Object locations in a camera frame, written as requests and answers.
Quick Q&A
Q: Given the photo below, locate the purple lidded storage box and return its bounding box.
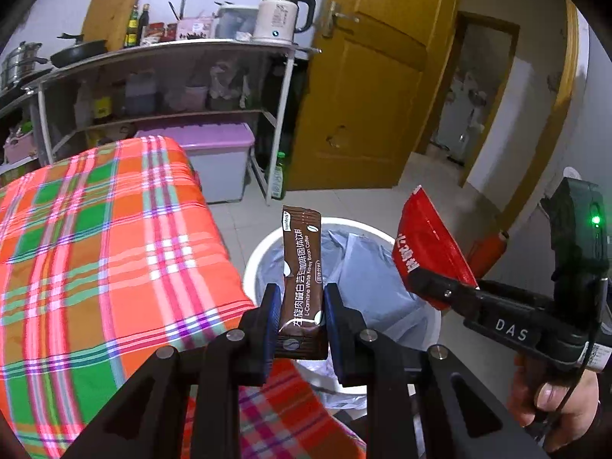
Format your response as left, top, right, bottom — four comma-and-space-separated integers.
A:
135, 123, 256, 204

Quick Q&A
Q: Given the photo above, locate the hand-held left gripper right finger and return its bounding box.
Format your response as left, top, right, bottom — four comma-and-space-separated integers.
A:
324, 283, 550, 459

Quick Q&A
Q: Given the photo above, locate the wooden cutting board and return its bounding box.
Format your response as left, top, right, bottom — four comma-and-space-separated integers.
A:
81, 0, 144, 51

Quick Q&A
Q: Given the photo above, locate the red snack packet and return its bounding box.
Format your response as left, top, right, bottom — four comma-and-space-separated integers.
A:
393, 184, 479, 311

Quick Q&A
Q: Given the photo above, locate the wooden shelf unit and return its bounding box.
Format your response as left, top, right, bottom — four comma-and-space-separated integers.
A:
0, 93, 53, 175

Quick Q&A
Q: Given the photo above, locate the white electric kettle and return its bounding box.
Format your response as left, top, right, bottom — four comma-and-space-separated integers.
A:
252, 0, 316, 46

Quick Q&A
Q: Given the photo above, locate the pink utensil box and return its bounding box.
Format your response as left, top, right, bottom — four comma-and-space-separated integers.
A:
176, 16, 214, 41

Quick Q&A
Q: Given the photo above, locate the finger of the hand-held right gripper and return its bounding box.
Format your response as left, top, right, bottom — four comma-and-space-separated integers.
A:
409, 267, 483, 319

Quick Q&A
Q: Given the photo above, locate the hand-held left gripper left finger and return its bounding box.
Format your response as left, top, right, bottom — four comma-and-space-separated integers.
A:
60, 283, 284, 459

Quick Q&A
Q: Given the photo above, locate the steel steamer pot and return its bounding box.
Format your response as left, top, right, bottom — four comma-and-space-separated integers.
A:
0, 42, 49, 88

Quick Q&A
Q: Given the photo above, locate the black frying pan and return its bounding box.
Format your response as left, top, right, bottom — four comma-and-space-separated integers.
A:
50, 33, 108, 68

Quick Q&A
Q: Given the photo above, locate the yellow wooden door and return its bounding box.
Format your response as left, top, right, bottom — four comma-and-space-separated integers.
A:
282, 0, 467, 191

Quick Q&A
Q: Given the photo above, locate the plaid tablecloth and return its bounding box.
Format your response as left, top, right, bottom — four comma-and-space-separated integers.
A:
0, 136, 369, 459

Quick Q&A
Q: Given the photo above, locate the black induction cooker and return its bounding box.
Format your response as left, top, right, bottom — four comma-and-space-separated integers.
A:
0, 69, 51, 101

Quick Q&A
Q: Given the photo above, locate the green plastic bottle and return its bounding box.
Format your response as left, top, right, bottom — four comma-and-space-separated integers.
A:
272, 151, 288, 200

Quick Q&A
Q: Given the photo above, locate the metal shelf rack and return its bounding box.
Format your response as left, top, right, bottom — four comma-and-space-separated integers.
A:
24, 38, 322, 202

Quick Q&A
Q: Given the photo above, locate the grey plastic jug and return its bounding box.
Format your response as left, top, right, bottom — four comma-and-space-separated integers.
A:
125, 73, 158, 113

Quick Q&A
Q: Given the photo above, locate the red cylinder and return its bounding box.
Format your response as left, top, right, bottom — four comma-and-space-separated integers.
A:
466, 230, 510, 278

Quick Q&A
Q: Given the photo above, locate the person's right hand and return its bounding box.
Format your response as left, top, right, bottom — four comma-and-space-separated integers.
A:
508, 351, 601, 452

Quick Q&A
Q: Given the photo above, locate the clear storage container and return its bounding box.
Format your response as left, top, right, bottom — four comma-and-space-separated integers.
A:
213, 6, 259, 39

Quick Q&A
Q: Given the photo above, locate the metal door handle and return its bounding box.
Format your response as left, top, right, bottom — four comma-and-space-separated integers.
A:
321, 1, 360, 39

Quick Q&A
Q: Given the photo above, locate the pink basket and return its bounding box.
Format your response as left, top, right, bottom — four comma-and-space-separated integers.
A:
4, 135, 35, 163

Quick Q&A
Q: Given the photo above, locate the yellow label bottle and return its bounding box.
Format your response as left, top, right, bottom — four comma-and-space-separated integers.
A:
92, 83, 112, 120

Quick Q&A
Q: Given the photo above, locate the black cable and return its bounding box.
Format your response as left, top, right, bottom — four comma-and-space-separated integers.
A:
550, 277, 610, 422

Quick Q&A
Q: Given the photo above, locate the brown coffee stick packet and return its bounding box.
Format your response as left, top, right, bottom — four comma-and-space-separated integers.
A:
275, 205, 328, 361

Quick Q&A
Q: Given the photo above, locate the green glass bottle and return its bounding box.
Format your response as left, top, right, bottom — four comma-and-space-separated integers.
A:
125, 6, 139, 47

